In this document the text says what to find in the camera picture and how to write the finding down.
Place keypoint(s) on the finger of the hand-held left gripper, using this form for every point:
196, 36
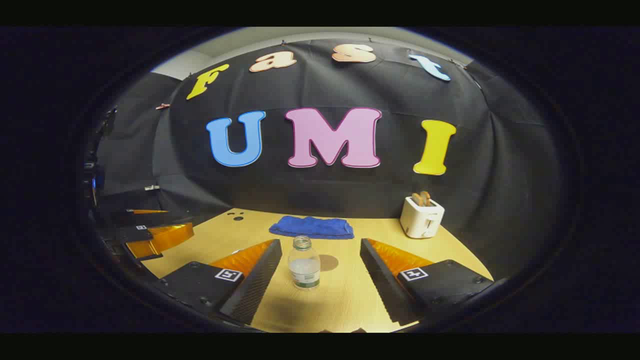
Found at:
145, 217
165, 237

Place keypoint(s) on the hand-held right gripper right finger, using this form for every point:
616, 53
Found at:
382, 280

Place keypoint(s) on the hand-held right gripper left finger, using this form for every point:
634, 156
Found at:
255, 285

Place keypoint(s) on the clear plastic water bottle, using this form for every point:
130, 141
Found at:
304, 265

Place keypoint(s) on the round brown coaster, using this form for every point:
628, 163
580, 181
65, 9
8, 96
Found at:
331, 262

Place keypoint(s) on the white toaster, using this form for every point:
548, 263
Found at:
420, 220

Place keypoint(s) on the blue folded towel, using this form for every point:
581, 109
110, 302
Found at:
312, 227

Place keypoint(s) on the toasted bread slice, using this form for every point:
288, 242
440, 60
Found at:
417, 200
427, 198

